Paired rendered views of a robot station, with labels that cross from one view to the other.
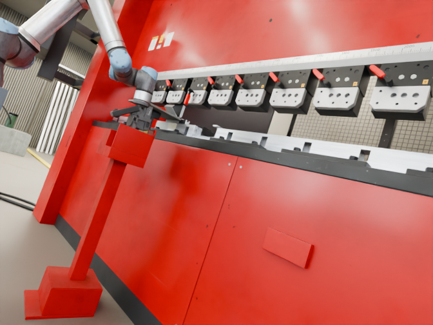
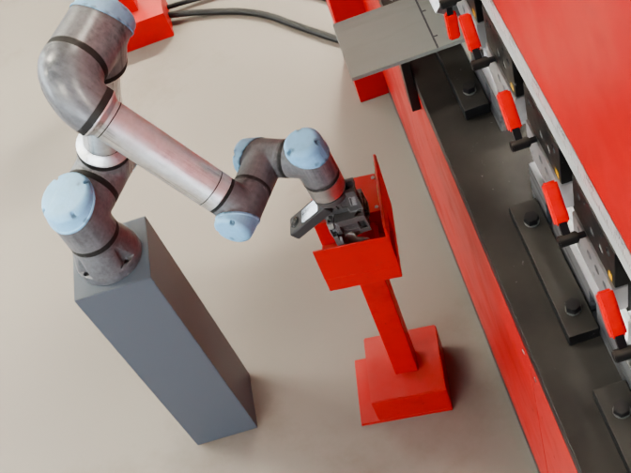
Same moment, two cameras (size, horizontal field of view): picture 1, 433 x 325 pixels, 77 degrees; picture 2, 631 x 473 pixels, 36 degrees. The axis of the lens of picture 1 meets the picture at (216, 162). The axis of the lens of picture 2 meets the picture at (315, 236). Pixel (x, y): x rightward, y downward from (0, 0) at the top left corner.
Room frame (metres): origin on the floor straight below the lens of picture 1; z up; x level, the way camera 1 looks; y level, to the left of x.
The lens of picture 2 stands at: (0.36, -0.54, 2.35)
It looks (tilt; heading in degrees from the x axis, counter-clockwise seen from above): 51 degrees down; 52
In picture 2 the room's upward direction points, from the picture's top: 24 degrees counter-clockwise
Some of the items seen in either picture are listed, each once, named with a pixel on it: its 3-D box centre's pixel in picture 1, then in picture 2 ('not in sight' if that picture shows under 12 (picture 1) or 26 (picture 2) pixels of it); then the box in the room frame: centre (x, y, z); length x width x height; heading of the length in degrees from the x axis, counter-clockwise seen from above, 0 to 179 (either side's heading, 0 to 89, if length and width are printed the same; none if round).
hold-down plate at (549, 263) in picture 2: (235, 145); (551, 267); (1.20, -0.06, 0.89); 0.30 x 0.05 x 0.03; 45
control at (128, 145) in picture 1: (125, 141); (352, 223); (1.23, 0.42, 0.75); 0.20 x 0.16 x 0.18; 37
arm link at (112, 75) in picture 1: (123, 72); (262, 164); (1.13, 0.50, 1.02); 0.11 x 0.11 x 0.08; 14
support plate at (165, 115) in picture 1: (155, 109); (401, 31); (1.56, 0.44, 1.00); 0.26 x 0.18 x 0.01; 135
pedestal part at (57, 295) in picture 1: (63, 290); (398, 374); (1.21, 0.44, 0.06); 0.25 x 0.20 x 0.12; 127
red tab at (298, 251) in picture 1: (286, 246); not in sight; (0.84, -0.28, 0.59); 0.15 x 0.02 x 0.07; 45
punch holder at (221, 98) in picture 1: (226, 92); (523, 59); (1.40, 0.07, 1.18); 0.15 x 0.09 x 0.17; 45
